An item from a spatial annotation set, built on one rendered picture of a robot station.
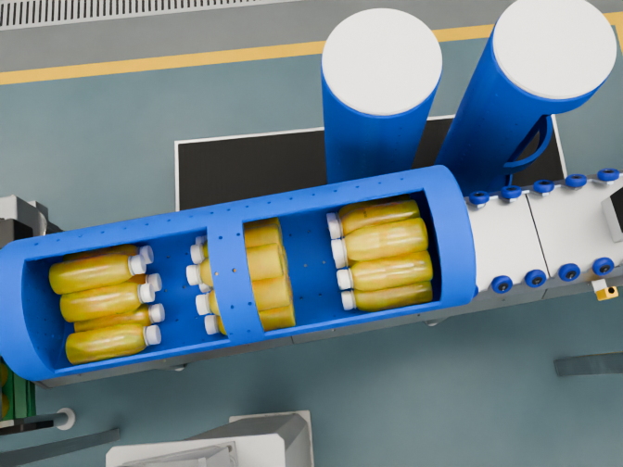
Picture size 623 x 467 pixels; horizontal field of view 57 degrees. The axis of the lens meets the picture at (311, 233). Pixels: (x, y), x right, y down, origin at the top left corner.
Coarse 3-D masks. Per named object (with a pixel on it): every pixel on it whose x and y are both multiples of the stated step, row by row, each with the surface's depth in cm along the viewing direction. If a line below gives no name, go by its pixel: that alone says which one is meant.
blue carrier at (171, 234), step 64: (320, 192) 108; (384, 192) 105; (448, 192) 103; (0, 256) 106; (320, 256) 128; (448, 256) 101; (0, 320) 100; (64, 320) 127; (192, 320) 125; (256, 320) 103; (320, 320) 118
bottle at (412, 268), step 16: (400, 256) 111; (416, 256) 110; (352, 272) 111; (368, 272) 110; (384, 272) 110; (400, 272) 109; (416, 272) 110; (432, 272) 110; (368, 288) 111; (384, 288) 112
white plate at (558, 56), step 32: (544, 0) 134; (576, 0) 133; (512, 32) 132; (544, 32) 131; (576, 32) 131; (608, 32) 131; (512, 64) 130; (544, 64) 129; (576, 64) 129; (608, 64) 129; (544, 96) 128; (576, 96) 128
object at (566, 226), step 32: (576, 192) 133; (608, 192) 132; (480, 224) 132; (512, 224) 131; (544, 224) 131; (576, 224) 131; (480, 256) 130; (512, 256) 130; (544, 256) 129; (576, 256) 129; (608, 256) 129; (480, 288) 128; (576, 288) 133; (384, 320) 132; (416, 320) 134; (224, 352) 134; (64, 384) 135
